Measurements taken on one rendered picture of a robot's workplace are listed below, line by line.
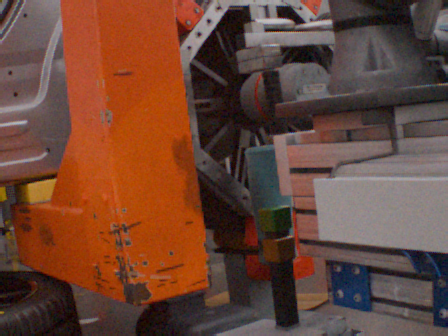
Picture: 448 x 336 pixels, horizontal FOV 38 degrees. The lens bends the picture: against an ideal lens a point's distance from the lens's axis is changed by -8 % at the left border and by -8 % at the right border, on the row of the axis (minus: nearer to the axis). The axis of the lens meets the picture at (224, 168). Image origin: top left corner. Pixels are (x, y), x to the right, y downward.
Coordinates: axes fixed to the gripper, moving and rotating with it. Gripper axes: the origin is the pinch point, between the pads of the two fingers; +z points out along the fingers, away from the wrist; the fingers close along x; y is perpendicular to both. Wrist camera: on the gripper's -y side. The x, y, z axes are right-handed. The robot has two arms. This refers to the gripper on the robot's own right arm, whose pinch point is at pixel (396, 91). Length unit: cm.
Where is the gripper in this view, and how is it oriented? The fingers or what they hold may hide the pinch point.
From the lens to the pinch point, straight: 171.7
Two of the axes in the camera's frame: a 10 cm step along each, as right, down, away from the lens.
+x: 5.7, 0.0, -8.2
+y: -1.3, -9.9, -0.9
